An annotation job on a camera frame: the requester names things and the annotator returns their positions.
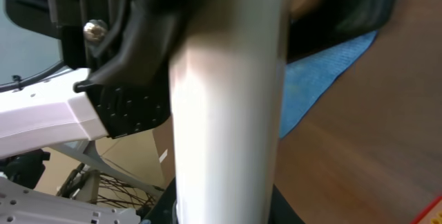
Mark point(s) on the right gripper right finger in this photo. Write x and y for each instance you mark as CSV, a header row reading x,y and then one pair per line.
x,y
281,210

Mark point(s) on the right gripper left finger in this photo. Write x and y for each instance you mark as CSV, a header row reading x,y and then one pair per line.
x,y
165,203

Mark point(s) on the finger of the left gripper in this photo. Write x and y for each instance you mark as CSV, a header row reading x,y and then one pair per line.
x,y
352,6
145,44

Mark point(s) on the white pipette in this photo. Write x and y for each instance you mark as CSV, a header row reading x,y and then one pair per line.
x,y
228,113

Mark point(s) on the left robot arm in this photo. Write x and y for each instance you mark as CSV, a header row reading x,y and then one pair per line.
x,y
45,113

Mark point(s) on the blue cloth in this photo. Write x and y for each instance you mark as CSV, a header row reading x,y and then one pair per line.
x,y
310,85

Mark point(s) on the red and yellow tip box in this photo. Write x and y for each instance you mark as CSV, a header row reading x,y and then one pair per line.
x,y
431,213

